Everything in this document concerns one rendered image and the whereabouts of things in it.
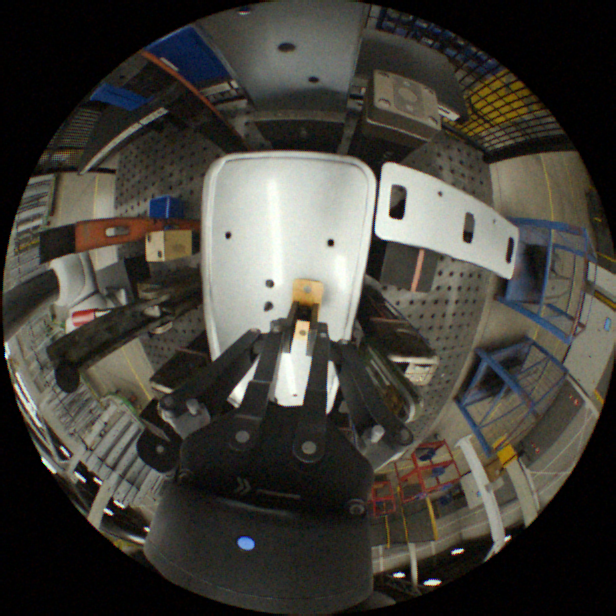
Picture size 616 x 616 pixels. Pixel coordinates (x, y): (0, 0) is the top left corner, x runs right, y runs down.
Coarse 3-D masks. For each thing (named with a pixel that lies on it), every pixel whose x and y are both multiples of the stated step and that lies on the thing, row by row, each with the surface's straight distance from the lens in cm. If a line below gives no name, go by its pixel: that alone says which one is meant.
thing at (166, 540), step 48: (192, 432) 10; (288, 432) 9; (336, 432) 9; (192, 480) 9; (240, 480) 8; (288, 480) 8; (336, 480) 8; (192, 528) 6; (240, 528) 5; (288, 528) 5; (336, 528) 6; (192, 576) 6; (240, 576) 5; (288, 576) 5; (336, 576) 6
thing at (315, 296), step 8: (296, 280) 22; (304, 280) 22; (312, 280) 22; (296, 288) 22; (312, 288) 22; (320, 288) 22; (296, 296) 22; (304, 296) 22; (312, 296) 22; (320, 296) 22; (304, 304) 22; (312, 304) 22; (320, 304) 22; (304, 320) 22; (296, 328) 24; (304, 328) 24; (296, 336) 24; (304, 336) 24
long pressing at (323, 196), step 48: (240, 192) 25; (288, 192) 23; (336, 192) 23; (240, 240) 24; (288, 240) 22; (336, 240) 22; (240, 288) 25; (288, 288) 23; (336, 288) 22; (240, 336) 28; (336, 336) 25; (240, 384) 35; (288, 384) 31; (336, 384) 31
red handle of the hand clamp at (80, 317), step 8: (160, 304) 26; (80, 312) 32; (88, 312) 31; (96, 312) 30; (104, 312) 29; (144, 312) 26; (152, 312) 26; (160, 312) 26; (72, 320) 33; (80, 320) 32; (88, 320) 31
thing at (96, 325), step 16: (128, 304) 25; (144, 304) 24; (96, 320) 23; (112, 320) 23; (128, 320) 25; (144, 320) 27; (160, 320) 26; (64, 336) 23; (80, 336) 22; (96, 336) 24; (112, 336) 24; (128, 336) 24; (48, 352) 22; (64, 352) 23; (80, 352) 24; (96, 352) 24; (112, 352) 24; (64, 368) 20; (80, 368) 23; (64, 384) 20
